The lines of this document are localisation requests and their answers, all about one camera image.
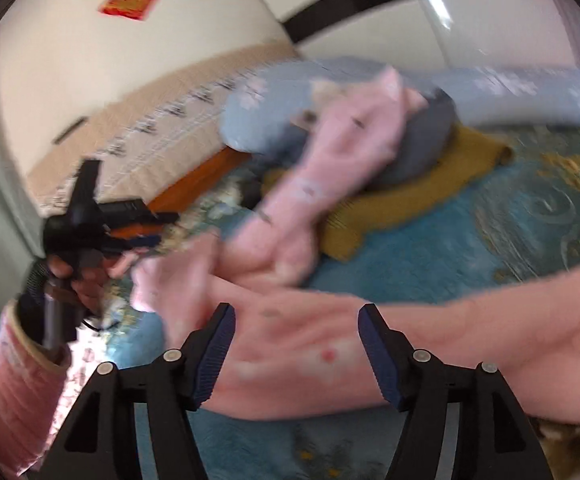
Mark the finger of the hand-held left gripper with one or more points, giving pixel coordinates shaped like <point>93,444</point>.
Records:
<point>137,215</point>
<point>142,245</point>

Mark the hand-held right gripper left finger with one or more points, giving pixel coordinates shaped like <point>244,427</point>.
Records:
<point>213,355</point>

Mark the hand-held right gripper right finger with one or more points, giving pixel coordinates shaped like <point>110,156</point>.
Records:
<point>377,355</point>

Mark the pink fleece garment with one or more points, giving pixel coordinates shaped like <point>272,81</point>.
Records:
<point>295,345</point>

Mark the person's left forearm pink sleeve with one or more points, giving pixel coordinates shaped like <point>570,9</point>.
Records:
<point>9,395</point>

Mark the person's left hand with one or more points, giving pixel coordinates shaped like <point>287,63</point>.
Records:
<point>89,287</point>

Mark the beige quilted headboard cover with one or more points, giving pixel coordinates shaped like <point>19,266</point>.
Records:
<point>159,125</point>

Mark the light blue floral pillow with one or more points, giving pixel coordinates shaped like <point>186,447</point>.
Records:
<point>265,120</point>

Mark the mustard knitted sweater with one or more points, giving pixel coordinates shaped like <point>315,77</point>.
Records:
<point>450,170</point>

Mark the grey garment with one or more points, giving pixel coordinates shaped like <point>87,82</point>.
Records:
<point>420,145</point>

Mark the wooden bed frame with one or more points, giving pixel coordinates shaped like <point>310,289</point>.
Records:
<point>194,180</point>

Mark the black wall fixture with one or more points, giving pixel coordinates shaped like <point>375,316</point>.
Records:
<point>69,130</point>

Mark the red square wall decoration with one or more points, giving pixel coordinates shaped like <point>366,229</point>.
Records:
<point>129,2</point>

